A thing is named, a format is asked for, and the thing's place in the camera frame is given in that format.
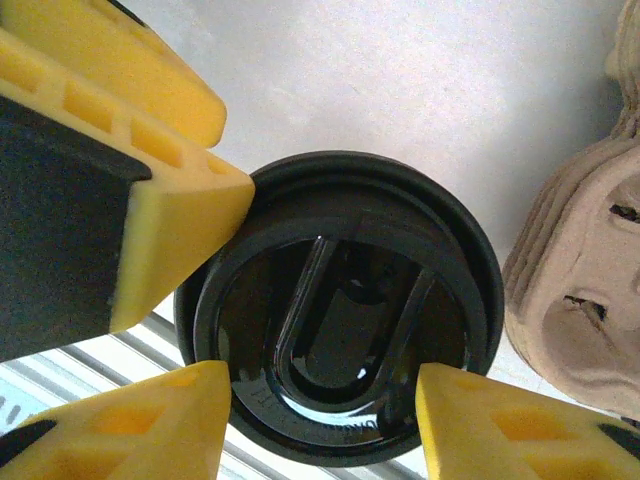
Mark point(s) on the black plastic cup lid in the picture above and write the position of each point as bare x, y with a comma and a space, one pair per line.
350, 310

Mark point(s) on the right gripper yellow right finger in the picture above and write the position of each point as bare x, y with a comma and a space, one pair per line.
510, 435

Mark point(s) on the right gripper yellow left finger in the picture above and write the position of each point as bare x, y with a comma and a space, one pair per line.
125, 435

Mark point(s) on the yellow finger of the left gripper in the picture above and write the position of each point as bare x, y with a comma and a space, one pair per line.
75, 225
125, 55

